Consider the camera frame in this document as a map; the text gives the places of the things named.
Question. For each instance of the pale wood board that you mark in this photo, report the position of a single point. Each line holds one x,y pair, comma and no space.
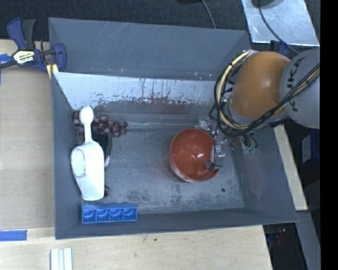
25,150

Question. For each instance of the red plastic bowl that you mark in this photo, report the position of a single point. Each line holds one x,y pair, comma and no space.
190,156

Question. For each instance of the white spray bottle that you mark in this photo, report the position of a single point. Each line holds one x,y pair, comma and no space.
87,167

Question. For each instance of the purple toy grapes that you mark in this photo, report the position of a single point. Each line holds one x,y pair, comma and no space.
104,125

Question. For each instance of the grey metal bin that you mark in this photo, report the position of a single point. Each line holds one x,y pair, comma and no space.
146,179

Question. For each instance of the blue toy brick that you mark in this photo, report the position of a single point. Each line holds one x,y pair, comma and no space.
109,214

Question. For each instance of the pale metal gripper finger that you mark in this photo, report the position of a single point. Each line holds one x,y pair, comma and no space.
212,159
220,157

